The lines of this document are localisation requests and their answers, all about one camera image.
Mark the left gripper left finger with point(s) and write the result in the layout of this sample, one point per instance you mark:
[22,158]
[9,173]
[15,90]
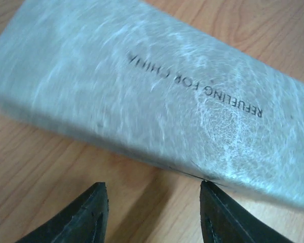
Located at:
[83,220]

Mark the grey glasses case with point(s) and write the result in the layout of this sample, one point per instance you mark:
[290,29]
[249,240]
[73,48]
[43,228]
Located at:
[126,76]

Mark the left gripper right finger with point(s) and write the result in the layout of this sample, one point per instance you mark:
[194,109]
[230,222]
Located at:
[224,220]

